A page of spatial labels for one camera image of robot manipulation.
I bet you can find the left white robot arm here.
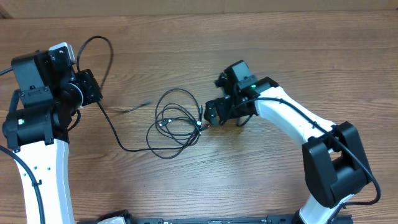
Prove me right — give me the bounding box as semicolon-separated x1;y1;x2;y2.
2;44;102;223

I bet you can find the thin black USB cable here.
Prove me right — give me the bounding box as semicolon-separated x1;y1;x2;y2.
76;35;187;153

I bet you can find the thick black USB cable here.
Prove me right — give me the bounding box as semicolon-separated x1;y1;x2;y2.
146;88;211;160

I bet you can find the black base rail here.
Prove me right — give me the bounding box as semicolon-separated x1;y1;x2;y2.
77;209;353;224

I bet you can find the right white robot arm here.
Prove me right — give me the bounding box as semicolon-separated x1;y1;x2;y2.
204;60;372;223

